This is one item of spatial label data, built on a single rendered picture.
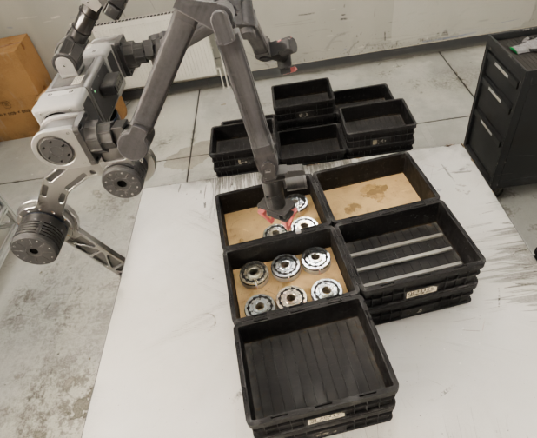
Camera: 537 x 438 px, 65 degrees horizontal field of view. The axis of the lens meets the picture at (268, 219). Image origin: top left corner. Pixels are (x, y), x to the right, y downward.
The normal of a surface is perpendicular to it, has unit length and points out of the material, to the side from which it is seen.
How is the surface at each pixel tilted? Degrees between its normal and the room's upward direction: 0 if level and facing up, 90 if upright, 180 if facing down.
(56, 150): 90
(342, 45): 90
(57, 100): 0
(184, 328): 0
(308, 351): 0
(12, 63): 90
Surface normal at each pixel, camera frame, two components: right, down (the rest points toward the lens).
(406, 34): 0.04, 0.71
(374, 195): -0.14, -0.69
